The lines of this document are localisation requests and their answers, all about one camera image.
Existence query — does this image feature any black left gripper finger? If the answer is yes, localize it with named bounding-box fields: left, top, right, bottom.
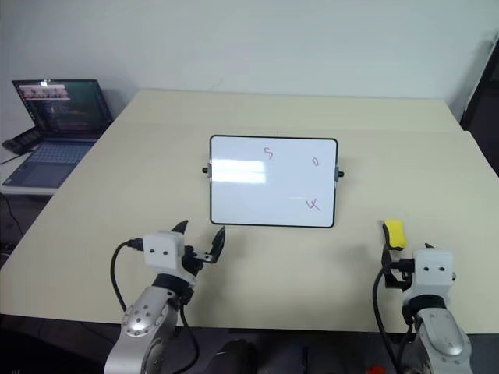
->
left=168, top=219, right=191, bottom=236
left=209, top=225, right=228, bottom=263

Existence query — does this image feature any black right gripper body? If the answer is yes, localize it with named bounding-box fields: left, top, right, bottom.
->
left=388, top=250, right=415, bottom=291

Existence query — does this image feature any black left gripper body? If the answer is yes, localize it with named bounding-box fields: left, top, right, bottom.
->
left=181, top=244, right=215, bottom=280

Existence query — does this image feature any yellow and black eraser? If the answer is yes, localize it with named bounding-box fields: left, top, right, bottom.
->
left=380, top=219, right=407, bottom=251

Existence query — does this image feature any small black-framed whiteboard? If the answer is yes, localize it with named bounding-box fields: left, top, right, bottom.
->
left=201, top=134, right=346, bottom=228

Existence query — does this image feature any open grey laptop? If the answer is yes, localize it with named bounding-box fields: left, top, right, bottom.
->
left=2, top=79, right=115, bottom=192

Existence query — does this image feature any black handheld device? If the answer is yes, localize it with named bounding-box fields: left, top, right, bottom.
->
left=1, top=129, right=43, bottom=155

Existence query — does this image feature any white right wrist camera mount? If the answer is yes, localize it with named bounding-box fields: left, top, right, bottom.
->
left=402, top=249, right=456, bottom=302

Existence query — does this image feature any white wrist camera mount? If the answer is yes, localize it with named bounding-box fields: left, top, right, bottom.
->
left=143, top=231, right=196, bottom=282
left=402, top=249, right=456, bottom=302

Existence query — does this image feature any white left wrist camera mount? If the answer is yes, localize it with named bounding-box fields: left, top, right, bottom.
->
left=143, top=231, right=196, bottom=282

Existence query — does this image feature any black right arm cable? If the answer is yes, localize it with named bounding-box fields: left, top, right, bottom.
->
left=372, top=268, right=415, bottom=374

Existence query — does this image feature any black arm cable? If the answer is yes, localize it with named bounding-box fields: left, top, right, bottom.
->
left=111, top=237, right=200, bottom=374
left=372, top=268, right=415, bottom=374

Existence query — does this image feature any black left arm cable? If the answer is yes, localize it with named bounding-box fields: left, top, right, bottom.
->
left=111, top=237, right=200, bottom=374

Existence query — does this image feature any dark panel by wall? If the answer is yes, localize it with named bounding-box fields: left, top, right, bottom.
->
left=458, top=37, right=499, bottom=178

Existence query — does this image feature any thin black floor cable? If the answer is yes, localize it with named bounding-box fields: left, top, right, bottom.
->
left=0, top=192, right=25, bottom=245

